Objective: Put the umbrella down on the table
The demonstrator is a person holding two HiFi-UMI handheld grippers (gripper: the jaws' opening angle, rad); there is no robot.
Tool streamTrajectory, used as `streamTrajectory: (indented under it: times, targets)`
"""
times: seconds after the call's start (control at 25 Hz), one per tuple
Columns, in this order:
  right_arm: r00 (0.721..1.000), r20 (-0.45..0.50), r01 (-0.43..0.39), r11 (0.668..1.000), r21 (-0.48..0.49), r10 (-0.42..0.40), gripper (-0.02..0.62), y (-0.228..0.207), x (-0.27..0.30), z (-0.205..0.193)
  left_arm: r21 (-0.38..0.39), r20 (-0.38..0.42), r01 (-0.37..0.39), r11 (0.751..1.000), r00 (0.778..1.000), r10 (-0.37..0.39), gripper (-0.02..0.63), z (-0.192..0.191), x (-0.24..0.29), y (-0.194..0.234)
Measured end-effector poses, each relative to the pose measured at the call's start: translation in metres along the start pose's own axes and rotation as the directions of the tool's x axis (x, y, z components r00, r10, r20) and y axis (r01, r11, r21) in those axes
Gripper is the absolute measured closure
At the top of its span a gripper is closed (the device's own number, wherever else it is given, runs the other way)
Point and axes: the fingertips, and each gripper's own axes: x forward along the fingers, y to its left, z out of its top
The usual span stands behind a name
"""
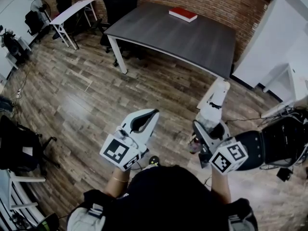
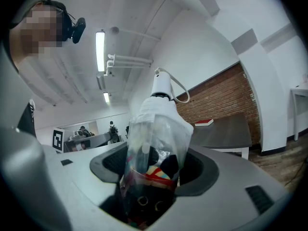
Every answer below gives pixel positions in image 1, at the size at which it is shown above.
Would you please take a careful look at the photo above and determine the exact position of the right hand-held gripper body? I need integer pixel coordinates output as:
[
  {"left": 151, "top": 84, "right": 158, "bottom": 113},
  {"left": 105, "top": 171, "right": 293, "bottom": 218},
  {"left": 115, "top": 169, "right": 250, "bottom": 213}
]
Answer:
[{"left": 198, "top": 138, "right": 248, "bottom": 176}]

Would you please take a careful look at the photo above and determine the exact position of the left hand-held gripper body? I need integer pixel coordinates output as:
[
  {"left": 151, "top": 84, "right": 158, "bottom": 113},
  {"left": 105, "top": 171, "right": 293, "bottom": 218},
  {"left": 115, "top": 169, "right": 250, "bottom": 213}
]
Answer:
[{"left": 100, "top": 126, "right": 150, "bottom": 172}]

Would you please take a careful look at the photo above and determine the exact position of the person's left forearm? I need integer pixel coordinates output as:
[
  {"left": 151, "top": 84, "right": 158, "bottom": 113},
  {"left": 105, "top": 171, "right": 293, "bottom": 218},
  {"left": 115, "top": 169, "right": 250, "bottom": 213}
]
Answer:
[{"left": 104, "top": 167, "right": 132, "bottom": 199}]

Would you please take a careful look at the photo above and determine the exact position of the person's right forearm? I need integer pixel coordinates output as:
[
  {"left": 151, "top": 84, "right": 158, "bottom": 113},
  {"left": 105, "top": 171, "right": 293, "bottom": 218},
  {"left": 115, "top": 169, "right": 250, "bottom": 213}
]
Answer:
[{"left": 210, "top": 169, "right": 232, "bottom": 205}]

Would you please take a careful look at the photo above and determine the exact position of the person's black shoe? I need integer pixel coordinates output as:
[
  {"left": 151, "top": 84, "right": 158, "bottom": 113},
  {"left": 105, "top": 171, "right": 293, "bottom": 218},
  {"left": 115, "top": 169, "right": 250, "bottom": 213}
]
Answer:
[{"left": 148, "top": 155, "right": 160, "bottom": 167}]

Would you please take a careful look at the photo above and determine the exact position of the black power adapter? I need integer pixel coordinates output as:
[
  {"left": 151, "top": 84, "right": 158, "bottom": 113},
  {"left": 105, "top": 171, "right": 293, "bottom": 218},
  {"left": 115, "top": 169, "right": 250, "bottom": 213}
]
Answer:
[{"left": 276, "top": 167, "right": 294, "bottom": 182}]

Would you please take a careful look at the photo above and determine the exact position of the person's black top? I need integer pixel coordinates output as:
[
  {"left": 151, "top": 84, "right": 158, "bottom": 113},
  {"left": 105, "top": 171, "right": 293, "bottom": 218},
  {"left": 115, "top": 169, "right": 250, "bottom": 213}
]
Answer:
[{"left": 67, "top": 165, "right": 259, "bottom": 231}]

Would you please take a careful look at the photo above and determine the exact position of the white straight-leg desk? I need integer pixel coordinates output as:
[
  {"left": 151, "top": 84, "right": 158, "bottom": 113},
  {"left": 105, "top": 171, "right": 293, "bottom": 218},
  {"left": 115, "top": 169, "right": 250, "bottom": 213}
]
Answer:
[{"left": 262, "top": 62, "right": 308, "bottom": 104}]

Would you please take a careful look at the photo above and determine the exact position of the grey wooden table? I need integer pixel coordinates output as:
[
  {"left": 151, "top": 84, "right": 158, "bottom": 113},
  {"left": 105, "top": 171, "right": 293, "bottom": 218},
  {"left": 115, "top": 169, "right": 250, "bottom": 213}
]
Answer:
[{"left": 103, "top": 1, "right": 238, "bottom": 110}]

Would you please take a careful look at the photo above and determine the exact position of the red hardcover book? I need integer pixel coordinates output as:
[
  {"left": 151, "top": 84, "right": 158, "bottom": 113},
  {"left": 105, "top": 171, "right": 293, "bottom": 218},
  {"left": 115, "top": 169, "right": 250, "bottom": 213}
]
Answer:
[{"left": 168, "top": 7, "right": 198, "bottom": 23}]

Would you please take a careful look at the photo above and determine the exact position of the black high-back office chair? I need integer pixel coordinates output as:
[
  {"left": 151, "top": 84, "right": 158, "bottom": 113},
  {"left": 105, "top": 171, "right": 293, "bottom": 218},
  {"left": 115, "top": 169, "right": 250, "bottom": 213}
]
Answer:
[{"left": 100, "top": 0, "right": 140, "bottom": 67}]

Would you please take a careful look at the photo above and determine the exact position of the white trestle-leg desk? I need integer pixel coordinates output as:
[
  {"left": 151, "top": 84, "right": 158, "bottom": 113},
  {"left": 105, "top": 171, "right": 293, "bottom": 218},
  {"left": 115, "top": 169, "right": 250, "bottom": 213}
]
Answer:
[{"left": 49, "top": 0, "right": 97, "bottom": 51}]

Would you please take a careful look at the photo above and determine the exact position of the white shelf stand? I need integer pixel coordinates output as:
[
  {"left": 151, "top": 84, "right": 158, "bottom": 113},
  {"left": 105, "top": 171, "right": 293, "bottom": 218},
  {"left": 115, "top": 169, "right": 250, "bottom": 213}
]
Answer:
[{"left": 5, "top": 36, "right": 32, "bottom": 70}]

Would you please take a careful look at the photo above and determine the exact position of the black equipment bag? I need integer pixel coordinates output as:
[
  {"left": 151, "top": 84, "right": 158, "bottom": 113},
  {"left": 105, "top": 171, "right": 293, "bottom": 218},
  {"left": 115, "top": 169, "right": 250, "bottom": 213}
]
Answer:
[{"left": 0, "top": 28, "right": 25, "bottom": 57}]

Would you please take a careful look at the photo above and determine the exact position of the white metal frame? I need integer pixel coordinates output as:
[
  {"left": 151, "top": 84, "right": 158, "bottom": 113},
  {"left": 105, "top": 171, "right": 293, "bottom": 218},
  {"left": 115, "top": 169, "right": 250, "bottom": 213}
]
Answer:
[{"left": 0, "top": 169, "right": 47, "bottom": 211}]

